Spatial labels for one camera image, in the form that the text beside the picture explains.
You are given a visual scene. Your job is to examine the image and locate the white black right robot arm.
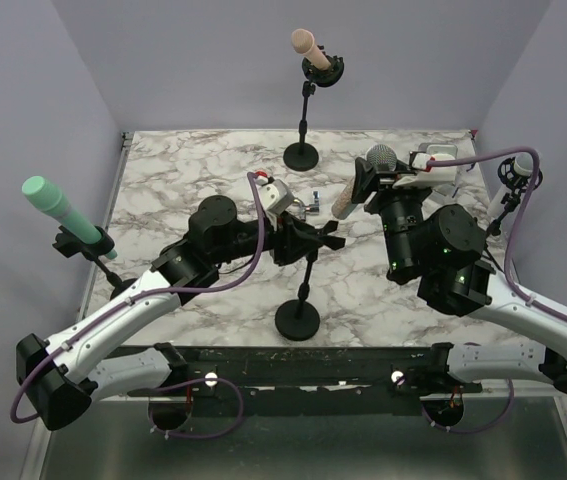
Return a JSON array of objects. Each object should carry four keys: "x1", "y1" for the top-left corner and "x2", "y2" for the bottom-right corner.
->
[{"x1": 351, "y1": 152, "x2": 567, "y2": 395}]

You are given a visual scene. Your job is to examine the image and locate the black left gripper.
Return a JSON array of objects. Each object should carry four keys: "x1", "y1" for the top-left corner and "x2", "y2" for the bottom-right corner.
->
[{"x1": 212, "y1": 209, "x2": 322, "y2": 266}]

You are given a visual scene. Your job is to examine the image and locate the black clip microphone stand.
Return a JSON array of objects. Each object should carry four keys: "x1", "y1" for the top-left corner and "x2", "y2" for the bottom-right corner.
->
[{"x1": 275, "y1": 255, "x2": 320, "y2": 341}]

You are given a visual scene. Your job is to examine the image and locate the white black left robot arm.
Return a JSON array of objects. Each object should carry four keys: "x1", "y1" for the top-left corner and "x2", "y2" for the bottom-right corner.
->
[{"x1": 16, "y1": 195, "x2": 346, "y2": 431}]

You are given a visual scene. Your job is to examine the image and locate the black shock mount round-base stand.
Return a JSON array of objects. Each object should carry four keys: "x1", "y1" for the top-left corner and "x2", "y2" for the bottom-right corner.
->
[{"x1": 283, "y1": 52, "x2": 347, "y2": 172}]

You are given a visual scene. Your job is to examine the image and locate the black ring-clip microphone stand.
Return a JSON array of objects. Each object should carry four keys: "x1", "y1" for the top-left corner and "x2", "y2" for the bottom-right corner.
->
[{"x1": 52, "y1": 226, "x2": 136, "y2": 300}]

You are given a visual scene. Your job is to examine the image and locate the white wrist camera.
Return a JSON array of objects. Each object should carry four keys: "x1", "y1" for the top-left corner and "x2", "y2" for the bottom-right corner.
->
[
  {"x1": 393, "y1": 143, "x2": 458, "y2": 190},
  {"x1": 255, "y1": 171, "x2": 294, "y2": 229}
]

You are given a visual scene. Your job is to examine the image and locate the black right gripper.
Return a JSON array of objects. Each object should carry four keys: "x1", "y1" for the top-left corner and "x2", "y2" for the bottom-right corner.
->
[{"x1": 351, "y1": 156, "x2": 433, "y2": 278}]

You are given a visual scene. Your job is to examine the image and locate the glitter microphone silver mesh head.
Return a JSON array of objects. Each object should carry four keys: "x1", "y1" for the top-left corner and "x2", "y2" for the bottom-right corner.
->
[{"x1": 331, "y1": 144, "x2": 397, "y2": 220}]

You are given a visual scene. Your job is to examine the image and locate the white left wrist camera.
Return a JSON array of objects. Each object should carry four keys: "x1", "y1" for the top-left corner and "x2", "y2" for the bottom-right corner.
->
[{"x1": 255, "y1": 171, "x2": 294, "y2": 229}]

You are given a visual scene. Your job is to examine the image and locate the clear plastic packet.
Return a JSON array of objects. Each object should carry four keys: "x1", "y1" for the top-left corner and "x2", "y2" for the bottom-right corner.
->
[{"x1": 414, "y1": 143, "x2": 460, "y2": 203}]

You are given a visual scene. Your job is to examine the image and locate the mint green microphone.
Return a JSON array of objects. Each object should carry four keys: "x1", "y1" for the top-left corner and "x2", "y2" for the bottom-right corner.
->
[{"x1": 21, "y1": 176, "x2": 117, "y2": 259}]

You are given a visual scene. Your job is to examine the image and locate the chrome metal pipe fitting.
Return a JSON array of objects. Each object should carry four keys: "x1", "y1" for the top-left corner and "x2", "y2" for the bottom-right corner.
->
[{"x1": 293, "y1": 190, "x2": 320, "y2": 220}]

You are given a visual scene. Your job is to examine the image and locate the pink microphone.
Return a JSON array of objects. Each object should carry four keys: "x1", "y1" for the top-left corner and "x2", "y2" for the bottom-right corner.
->
[{"x1": 291, "y1": 28, "x2": 331, "y2": 71}]

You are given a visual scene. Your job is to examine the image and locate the black shock mount tripod stand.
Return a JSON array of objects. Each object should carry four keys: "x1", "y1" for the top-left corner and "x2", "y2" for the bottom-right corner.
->
[{"x1": 485, "y1": 157, "x2": 545, "y2": 239}]

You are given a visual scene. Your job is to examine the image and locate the black mounting rail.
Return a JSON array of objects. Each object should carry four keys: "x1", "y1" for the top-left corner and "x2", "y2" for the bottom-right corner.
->
[{"x1": 112, "y1": 344, "x2": 484, "y2": 416}]

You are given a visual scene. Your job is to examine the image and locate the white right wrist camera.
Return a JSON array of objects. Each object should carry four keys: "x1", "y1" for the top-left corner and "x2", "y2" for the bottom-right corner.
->
[{"x1": 393, "y1": 143, "x2": 458, "y2": 190}]

